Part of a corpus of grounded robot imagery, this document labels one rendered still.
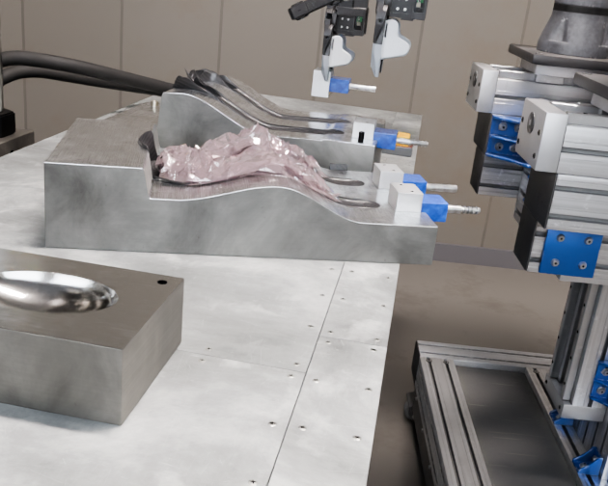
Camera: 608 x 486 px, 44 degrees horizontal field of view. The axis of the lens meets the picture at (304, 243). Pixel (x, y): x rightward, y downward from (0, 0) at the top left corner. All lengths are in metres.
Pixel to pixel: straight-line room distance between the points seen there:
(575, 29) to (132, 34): 1.99
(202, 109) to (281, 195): 0.40
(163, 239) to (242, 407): 0.36
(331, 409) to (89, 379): 0.21
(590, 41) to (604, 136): 0.51
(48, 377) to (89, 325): 0.05
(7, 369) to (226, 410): 0.18
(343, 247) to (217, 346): 0.29
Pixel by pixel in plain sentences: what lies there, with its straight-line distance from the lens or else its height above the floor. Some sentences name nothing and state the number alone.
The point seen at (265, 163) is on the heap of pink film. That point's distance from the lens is 1.00.
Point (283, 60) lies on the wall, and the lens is 3.14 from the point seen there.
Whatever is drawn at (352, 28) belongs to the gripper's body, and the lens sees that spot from 1.57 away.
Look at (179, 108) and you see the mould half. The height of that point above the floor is 0.91.
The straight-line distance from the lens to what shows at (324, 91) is 1.60.
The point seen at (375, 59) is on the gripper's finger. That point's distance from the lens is 1.27.
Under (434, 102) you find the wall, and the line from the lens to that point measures 3.18.
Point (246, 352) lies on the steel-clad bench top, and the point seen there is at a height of 0.80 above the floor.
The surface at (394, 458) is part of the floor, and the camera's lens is 2.02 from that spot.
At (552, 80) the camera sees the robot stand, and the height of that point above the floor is 0.98.
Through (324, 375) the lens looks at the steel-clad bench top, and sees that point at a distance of 0.72.
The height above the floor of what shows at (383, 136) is 0.90.
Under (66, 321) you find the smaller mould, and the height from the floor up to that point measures 0.87.
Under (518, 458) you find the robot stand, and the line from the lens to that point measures 1.75.
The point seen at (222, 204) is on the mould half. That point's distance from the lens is 0.95.
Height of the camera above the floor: 1.16
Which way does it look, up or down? 20 degrees down
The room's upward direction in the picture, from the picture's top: 6 degrees clockwise
